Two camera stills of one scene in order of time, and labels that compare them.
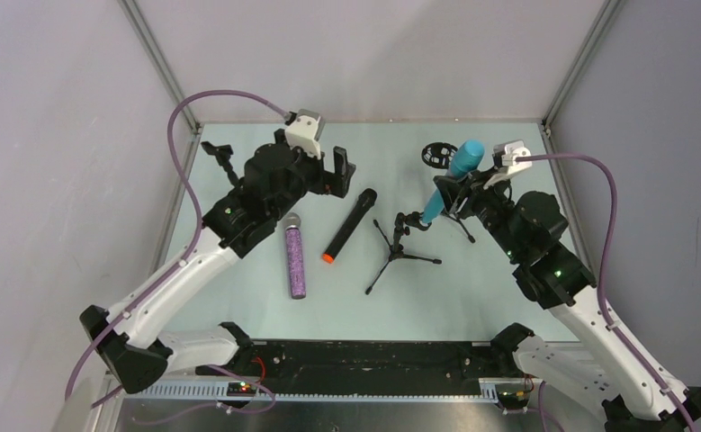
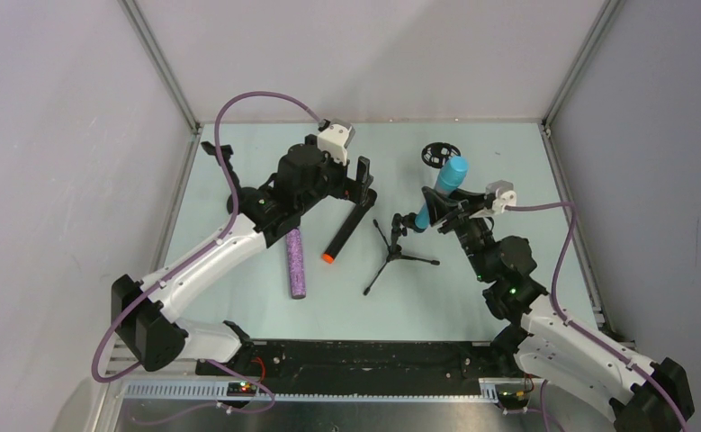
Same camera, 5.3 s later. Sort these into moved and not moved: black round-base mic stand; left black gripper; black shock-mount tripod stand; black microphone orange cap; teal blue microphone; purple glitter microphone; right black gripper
Moved: teal blue microphone; right black gripper; left black gripper
Not moved: black shock-mount tripod stand; black microphone orange cap; purple glitter microphone; black round-base mic stand
